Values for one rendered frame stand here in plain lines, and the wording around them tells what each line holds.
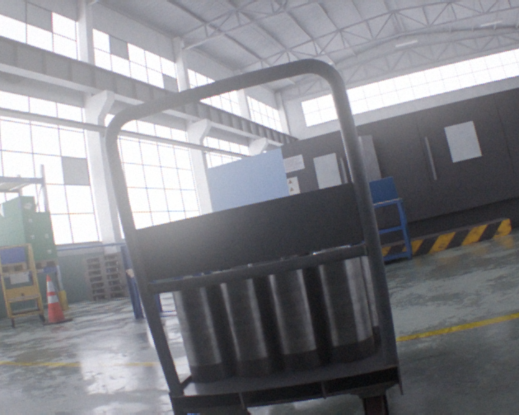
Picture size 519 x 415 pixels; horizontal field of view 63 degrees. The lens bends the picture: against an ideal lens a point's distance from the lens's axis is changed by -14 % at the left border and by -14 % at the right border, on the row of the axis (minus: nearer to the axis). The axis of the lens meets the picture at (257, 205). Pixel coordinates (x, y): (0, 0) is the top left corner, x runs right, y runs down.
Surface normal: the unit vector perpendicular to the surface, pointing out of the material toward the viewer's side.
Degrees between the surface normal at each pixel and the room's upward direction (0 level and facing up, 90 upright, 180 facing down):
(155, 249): 98
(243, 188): 86
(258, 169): 86
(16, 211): 90
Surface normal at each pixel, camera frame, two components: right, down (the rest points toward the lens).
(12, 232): -0.37, 0.00
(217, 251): -0.18, 0.10
